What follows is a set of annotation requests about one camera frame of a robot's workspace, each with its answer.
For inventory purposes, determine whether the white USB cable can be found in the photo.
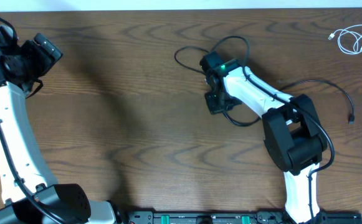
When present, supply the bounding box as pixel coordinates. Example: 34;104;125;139
327;23;362;55

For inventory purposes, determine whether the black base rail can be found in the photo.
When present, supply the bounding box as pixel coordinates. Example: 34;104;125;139
117;210;362;224

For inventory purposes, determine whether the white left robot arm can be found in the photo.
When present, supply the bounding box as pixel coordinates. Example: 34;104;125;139
0;18;121;223

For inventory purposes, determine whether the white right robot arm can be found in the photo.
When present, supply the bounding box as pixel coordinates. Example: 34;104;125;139
199;51;328;223

